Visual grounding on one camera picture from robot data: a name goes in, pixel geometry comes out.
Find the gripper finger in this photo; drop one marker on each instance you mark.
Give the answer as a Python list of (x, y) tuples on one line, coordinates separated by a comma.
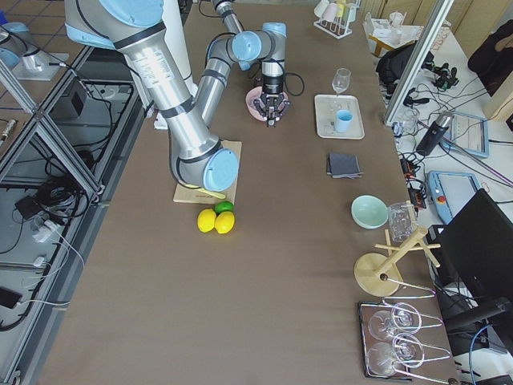
[(261, 106), (282, 107)]

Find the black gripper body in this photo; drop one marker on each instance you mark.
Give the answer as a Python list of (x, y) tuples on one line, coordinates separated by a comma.
[(272, 86)]

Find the pink bowl of ice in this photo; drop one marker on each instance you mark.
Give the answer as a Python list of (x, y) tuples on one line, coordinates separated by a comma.
[(251, 95)]

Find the silver metal ice scoop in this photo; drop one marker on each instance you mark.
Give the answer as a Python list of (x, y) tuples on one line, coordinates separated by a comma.
[(271, 106)]

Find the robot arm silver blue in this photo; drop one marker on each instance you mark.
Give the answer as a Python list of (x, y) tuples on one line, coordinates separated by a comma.
[(136, 29), (245, 48)]

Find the light blue cup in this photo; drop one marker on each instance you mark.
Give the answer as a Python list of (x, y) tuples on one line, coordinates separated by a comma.
[(343, 120)]

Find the white cup drying rack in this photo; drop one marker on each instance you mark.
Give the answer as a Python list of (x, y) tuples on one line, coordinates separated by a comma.
[(335, 17)]

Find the wooden cup tree stand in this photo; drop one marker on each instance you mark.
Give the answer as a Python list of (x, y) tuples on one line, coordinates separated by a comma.
[(378, 274)]

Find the cream serving tray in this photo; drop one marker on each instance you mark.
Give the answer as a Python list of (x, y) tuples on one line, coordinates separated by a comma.
[(326, 107)]

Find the clear wine glass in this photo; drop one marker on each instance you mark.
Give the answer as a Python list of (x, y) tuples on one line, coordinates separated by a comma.
[(341, 80)]

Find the grey folded cloth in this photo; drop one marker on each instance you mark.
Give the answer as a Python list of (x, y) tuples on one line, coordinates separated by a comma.
[(341, 165)]

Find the yellow plastic knife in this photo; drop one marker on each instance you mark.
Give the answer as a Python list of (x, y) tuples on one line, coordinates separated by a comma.
[(218, 195)]

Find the green lime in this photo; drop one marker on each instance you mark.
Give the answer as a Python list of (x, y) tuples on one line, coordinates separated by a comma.
[(223, 206)]

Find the wooden cutting board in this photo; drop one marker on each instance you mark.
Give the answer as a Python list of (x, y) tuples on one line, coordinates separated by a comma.
[(218, 174)]

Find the yellow lemon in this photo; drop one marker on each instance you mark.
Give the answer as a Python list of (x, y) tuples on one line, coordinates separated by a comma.
[(224, 222), (206, 220)]

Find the mint green bowl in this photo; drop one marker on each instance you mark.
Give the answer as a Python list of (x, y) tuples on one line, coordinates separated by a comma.
[(369, 212)]

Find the black thermos bottle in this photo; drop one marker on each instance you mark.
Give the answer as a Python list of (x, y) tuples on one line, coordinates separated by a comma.
[(434, 133)]

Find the glass mug on stand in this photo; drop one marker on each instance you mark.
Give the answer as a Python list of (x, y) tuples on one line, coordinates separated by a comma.
[(402, 221)]

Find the blue teach pendant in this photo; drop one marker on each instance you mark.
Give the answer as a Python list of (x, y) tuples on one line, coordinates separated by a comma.
[(450, 191)]

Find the black monitor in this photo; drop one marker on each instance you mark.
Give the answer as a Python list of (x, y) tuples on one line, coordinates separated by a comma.
[(476, 249)]

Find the hanging wine glass upper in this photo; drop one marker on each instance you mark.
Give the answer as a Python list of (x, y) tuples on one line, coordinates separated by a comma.
[(385, 324)]

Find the hanging wine glass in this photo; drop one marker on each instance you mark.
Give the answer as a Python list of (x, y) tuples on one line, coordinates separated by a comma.
[(404, 352), (385, 324)]

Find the metal wine glass rack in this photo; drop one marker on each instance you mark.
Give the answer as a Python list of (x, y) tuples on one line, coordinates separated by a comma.
[(432, 353)]

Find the hanging wine glass lower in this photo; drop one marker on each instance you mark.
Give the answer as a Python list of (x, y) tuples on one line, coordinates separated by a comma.
[(404, 352)]

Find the aluminium frame post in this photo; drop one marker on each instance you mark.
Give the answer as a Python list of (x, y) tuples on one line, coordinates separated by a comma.
[(422, 47)]

